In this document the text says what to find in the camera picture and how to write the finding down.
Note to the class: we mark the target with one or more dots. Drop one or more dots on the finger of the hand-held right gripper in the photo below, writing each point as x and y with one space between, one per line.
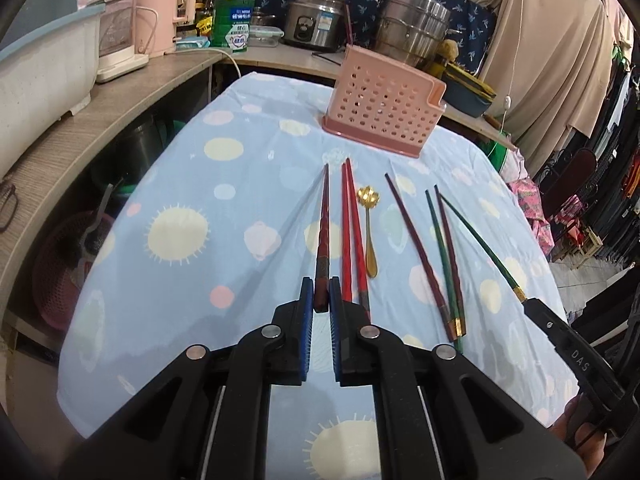
542 317

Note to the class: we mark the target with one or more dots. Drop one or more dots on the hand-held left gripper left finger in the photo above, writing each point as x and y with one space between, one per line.
304 325

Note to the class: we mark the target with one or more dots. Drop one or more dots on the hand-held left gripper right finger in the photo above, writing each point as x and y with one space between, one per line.
337 330

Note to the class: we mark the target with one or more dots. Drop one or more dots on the gold flower spoon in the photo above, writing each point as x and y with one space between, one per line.
370 240

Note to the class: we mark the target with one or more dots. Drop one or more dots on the dark red patterned chopstick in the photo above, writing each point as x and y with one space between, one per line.
322 230

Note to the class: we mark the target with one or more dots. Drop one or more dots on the green chopstick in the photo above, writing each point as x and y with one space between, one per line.
442 265
480 240

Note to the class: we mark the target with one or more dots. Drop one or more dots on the dark maroon chopstick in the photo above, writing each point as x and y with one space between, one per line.
448 250
415 240

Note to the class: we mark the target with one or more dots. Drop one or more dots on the pink perforated utensil holder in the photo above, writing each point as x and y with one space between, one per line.
380 100

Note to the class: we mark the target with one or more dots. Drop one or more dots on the person's right hand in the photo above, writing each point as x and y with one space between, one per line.
582 440

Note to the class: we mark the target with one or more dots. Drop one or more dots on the pink floral cloth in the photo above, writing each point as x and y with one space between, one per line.
530 210

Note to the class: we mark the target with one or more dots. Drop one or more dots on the blue dotted tablecloth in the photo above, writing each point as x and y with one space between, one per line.
225 200

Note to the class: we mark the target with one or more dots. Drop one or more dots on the row of hanging clothes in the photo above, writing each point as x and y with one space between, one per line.
615 170

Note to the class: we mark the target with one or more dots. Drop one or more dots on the dark blue lunch bowl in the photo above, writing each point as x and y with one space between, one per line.
467 92

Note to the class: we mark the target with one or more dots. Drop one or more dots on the steel pot under shelf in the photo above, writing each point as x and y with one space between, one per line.
137 145

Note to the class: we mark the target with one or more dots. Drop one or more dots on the beige hanging cloth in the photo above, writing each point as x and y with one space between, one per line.
550 60

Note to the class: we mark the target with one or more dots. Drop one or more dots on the clear lidded food container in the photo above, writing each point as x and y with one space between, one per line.
265 36

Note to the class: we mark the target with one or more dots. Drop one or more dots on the blue wet wipes pack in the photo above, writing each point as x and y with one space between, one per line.
192 42

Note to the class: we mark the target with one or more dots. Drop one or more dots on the silver rice cooker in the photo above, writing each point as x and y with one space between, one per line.
315 20

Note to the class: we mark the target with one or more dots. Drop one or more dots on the green milk powder tin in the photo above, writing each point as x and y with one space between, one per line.
234 27

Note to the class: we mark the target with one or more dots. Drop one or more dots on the stainless steel steamer pot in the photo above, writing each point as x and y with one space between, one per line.
410 25

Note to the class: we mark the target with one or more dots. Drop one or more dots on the white food steamer appliance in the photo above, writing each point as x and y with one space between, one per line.
120 35

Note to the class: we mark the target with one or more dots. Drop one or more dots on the pink electric kettle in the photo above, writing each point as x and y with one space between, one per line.
165 10

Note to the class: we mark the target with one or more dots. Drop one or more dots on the grey plastic tub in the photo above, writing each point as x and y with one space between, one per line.
40 85

